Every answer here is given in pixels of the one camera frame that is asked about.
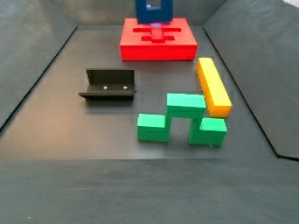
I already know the blue U-shaped block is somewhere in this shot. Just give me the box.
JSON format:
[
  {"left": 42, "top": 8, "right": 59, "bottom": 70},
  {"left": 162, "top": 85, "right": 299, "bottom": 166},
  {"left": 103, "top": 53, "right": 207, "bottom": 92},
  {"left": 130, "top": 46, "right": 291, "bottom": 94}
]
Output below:
[{"left": 135, "top": 0, "right": 174, "bottom": 25}]

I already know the black angled fixture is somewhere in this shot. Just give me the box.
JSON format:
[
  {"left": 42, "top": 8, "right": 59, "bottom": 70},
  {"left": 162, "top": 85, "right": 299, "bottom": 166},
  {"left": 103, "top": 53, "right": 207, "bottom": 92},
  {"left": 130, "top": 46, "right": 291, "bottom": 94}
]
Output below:
[{"left": 79, "top": 68, "right": 136, "bottom": 100}]

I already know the green stepped block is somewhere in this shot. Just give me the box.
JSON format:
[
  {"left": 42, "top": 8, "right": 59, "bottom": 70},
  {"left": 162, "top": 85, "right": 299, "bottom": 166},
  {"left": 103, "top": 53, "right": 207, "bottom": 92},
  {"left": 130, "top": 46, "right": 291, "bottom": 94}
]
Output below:
[{"left": 136, "top": 93, "right": 229, "bottom": 146}]

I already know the yellow long block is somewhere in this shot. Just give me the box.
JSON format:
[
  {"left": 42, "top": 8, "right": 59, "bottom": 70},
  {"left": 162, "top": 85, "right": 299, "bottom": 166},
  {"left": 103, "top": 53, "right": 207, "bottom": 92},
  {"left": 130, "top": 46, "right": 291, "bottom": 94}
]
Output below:
[{"left": 197, "top": 58, "right": 233, "bottom": 118}]

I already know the red slotted base block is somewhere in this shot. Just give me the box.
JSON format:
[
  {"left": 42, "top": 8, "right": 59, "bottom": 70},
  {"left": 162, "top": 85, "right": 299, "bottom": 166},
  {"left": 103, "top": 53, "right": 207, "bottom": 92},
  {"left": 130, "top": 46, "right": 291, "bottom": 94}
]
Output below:
[{"left": 119, "top": 18, "right": 198, "bottom": 61}]

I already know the purple U-shaped block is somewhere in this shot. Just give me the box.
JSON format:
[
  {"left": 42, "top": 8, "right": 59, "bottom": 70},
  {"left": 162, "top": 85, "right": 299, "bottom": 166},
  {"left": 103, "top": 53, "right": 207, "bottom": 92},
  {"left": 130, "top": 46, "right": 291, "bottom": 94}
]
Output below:
[{"left": 151, "top": 23, "right": 163, "bottom": 28}]

